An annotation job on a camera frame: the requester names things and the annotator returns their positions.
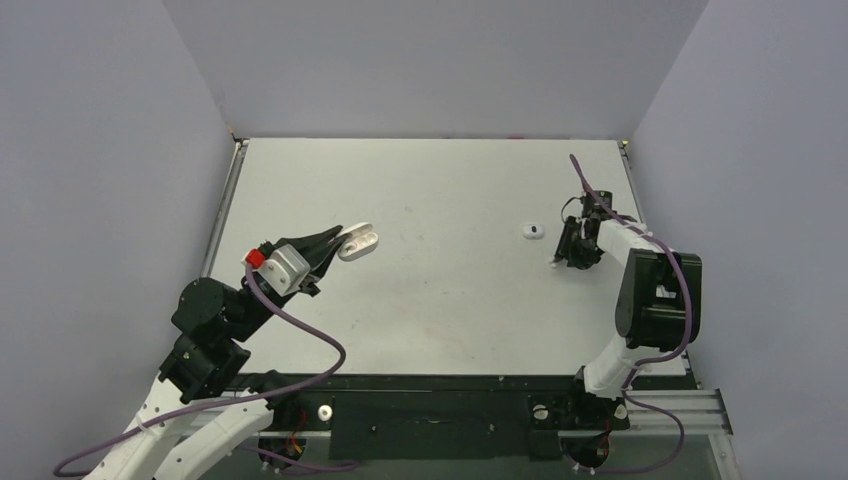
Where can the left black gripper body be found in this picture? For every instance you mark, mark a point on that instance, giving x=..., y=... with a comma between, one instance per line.
x=309, y=284

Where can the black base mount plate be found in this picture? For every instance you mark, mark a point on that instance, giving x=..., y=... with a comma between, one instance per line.
x=463, y=417

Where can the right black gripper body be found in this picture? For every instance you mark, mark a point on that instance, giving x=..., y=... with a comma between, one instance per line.
x=579, y=238

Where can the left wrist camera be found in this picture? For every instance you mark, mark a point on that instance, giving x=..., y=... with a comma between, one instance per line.
x=282, y=270

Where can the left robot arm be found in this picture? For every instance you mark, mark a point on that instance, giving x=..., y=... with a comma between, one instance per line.
x=213, y=320

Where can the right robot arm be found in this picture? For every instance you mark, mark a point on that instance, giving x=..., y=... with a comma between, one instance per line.
x=658, y=309

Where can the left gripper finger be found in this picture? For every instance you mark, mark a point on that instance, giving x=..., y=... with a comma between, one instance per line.
x=322, y=257
x=323, y=243

